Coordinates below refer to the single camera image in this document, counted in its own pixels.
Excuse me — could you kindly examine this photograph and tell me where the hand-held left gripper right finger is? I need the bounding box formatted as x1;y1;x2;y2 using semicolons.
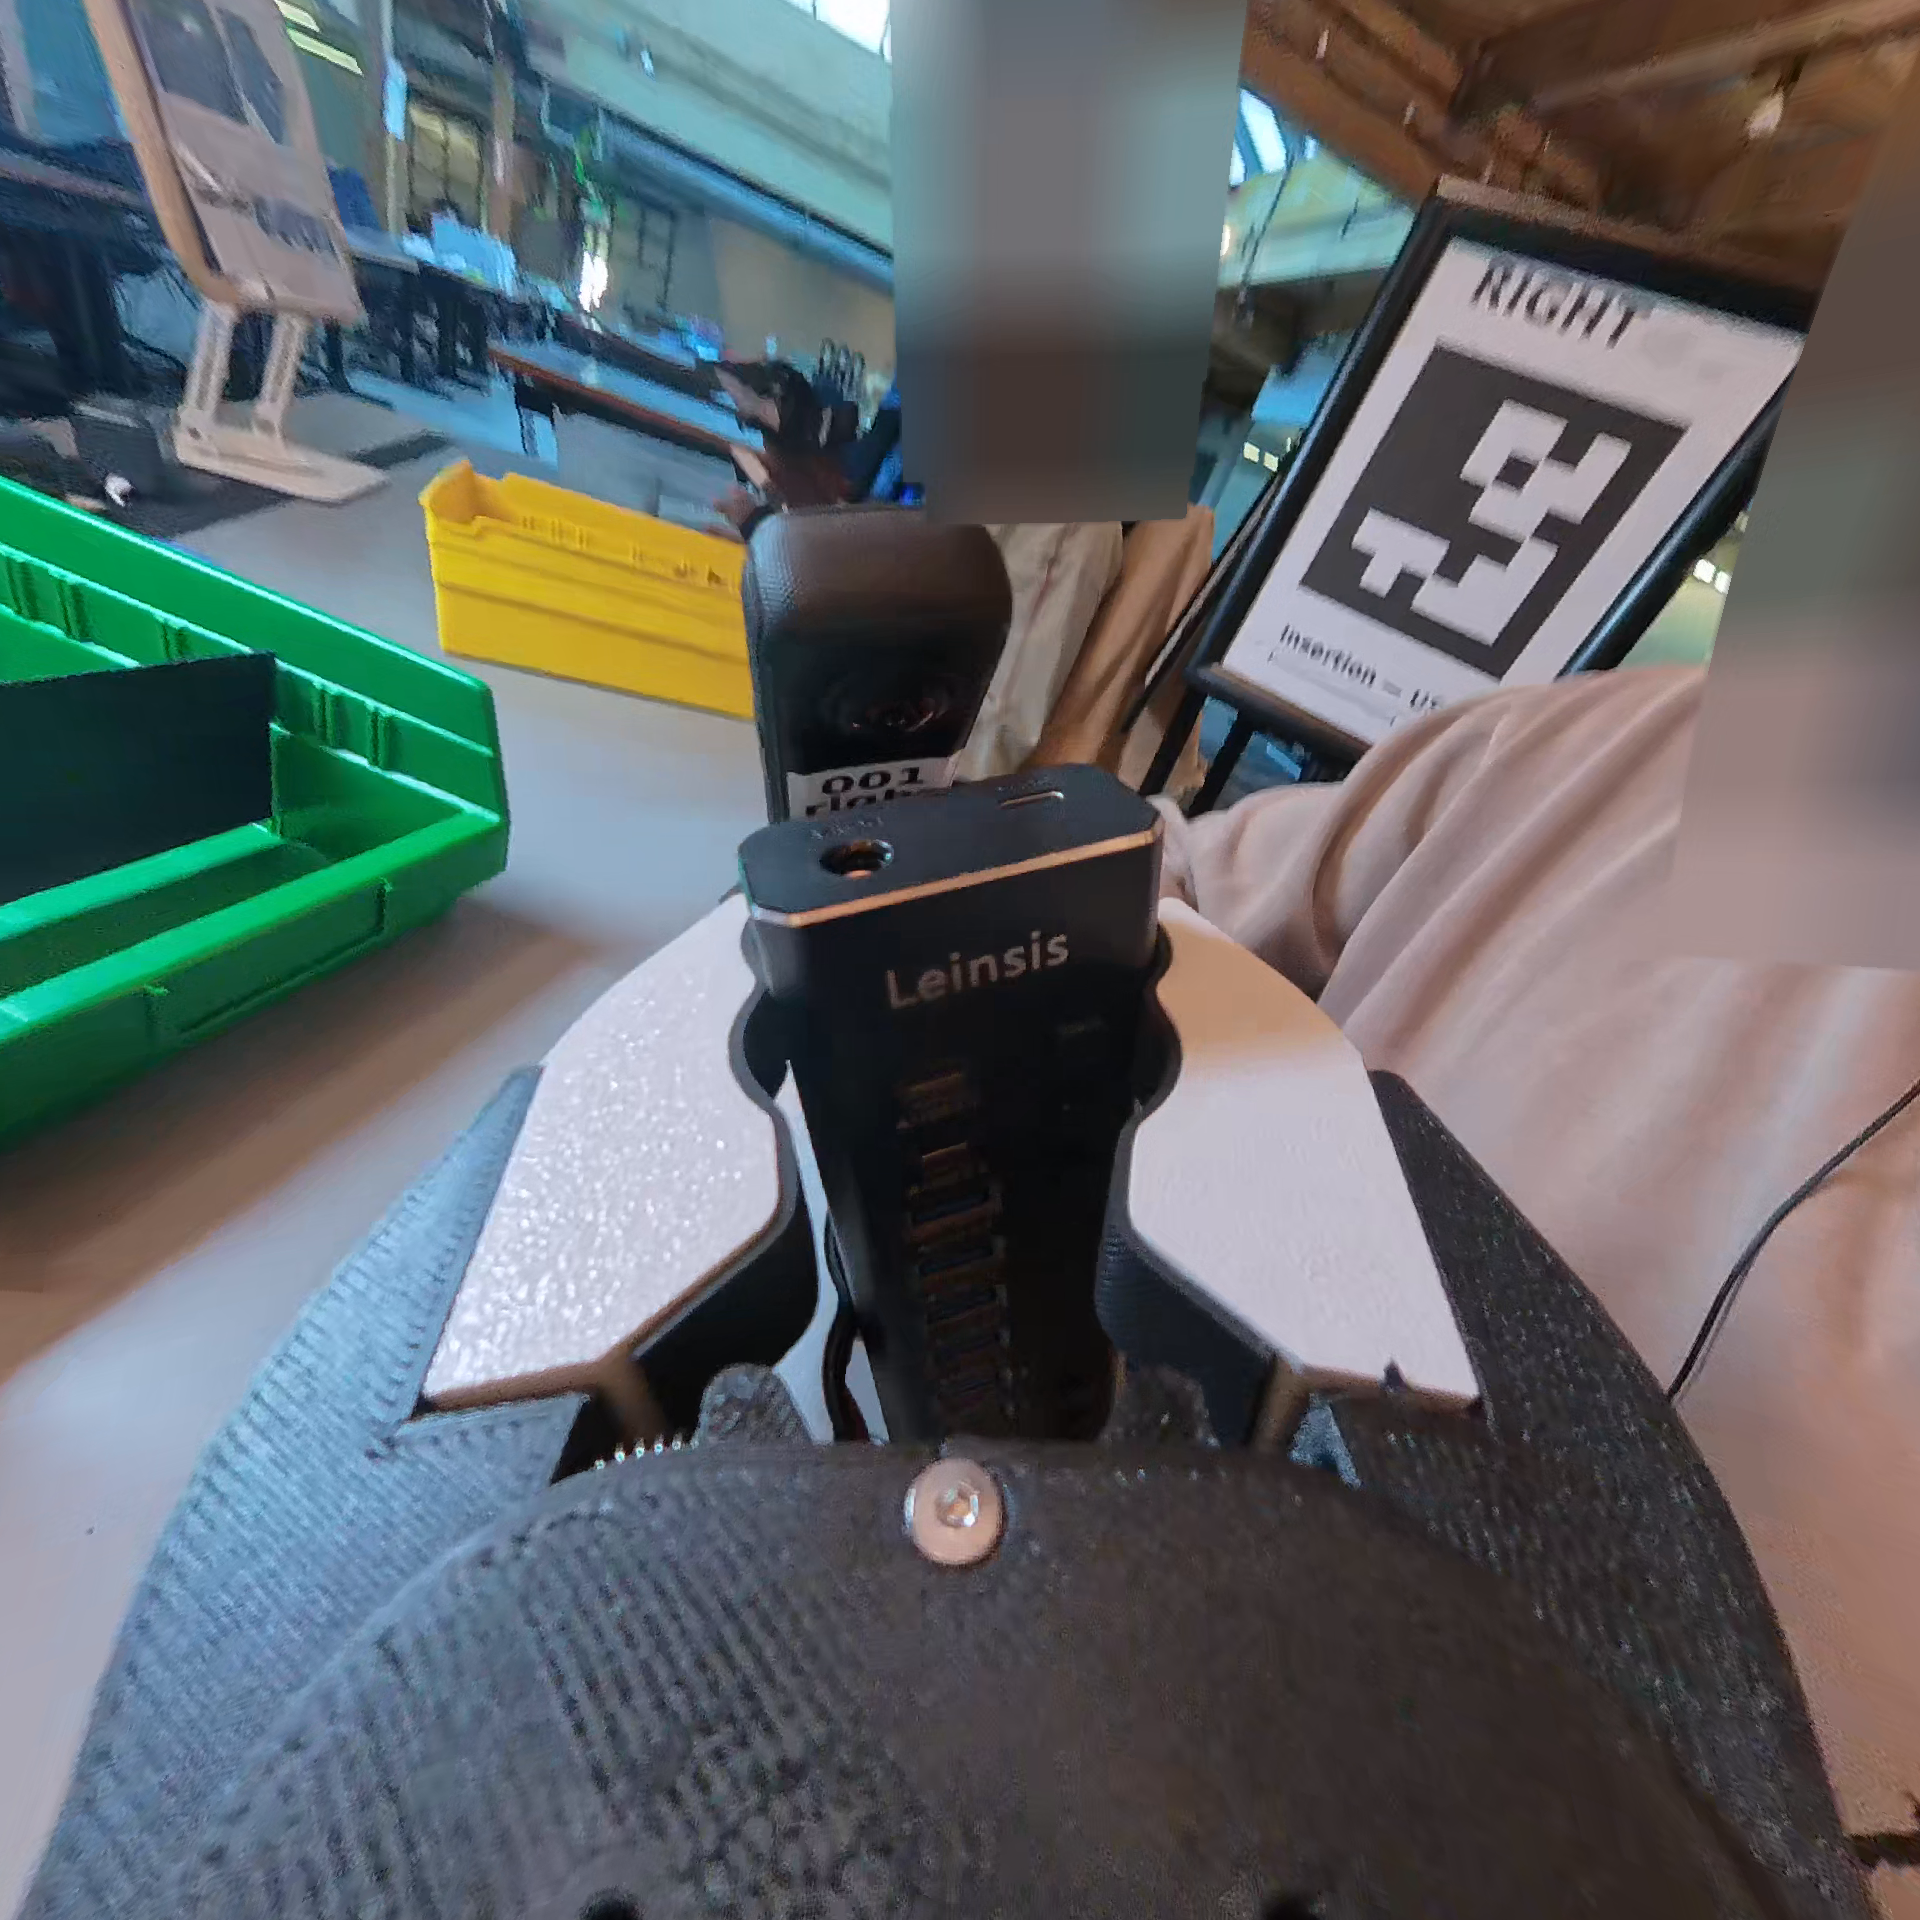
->
1101;896;1488;1451

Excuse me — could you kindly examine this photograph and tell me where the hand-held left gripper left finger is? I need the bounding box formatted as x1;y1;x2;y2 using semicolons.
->
420;903;830;1446

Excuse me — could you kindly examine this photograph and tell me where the black usb hub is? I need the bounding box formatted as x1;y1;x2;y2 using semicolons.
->
736;765;1170;1449

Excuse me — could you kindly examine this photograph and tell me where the yellow plastic bin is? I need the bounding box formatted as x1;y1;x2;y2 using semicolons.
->
420;460;752;719

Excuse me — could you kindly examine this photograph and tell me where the background table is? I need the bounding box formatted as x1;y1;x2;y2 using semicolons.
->
487;338;781;458

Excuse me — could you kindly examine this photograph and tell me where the green plastic bin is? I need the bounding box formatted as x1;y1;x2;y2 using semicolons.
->
0;477;513;1151

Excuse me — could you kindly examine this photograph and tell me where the black card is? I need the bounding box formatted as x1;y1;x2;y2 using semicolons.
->
0;653;282;910

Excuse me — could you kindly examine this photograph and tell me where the black framed sign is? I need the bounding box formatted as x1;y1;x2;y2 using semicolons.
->
1142;177;1825;815

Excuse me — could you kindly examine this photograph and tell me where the wooden easel sign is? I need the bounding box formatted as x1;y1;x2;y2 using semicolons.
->
83;0;394;506

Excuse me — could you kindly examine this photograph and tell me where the thin black wire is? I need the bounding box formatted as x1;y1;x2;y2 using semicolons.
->
1666;1077;1920;1404

